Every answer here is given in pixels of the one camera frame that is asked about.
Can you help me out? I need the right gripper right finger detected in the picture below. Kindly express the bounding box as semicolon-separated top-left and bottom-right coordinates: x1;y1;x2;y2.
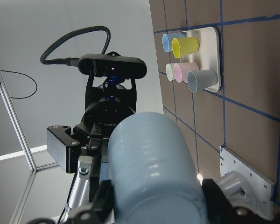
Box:
202;179;280;224

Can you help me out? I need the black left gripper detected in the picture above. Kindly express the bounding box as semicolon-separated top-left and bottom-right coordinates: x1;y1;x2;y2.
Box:
47;79;137;201

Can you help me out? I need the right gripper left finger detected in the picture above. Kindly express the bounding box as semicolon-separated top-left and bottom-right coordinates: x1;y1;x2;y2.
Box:
65;180;114;224

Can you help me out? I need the light blue ikea cup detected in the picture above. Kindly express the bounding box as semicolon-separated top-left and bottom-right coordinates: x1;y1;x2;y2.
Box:
108;112;207;224

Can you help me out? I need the cream white cup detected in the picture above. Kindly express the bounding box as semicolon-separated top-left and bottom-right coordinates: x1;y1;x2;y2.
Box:
166;63;175;81

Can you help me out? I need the pink cup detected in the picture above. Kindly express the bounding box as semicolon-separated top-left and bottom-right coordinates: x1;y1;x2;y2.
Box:
174;62;199;83

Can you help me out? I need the blue cup on tray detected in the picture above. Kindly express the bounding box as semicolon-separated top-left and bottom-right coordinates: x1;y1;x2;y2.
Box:
162;33;186;53

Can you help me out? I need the grey cup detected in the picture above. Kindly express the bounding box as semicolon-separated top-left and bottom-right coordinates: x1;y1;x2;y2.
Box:
187;70;218;93

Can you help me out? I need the yellow cup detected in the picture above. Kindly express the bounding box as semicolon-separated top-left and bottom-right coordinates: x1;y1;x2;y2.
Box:
172;37;199;58

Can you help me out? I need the beige plastic tray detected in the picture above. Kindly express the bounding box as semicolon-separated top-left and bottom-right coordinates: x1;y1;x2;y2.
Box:
180;27;221;92

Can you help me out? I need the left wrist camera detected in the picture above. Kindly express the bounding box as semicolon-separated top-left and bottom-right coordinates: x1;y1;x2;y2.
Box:
78;53;147;79

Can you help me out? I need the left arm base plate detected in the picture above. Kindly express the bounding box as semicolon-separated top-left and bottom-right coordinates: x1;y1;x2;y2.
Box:
217;146;275;220

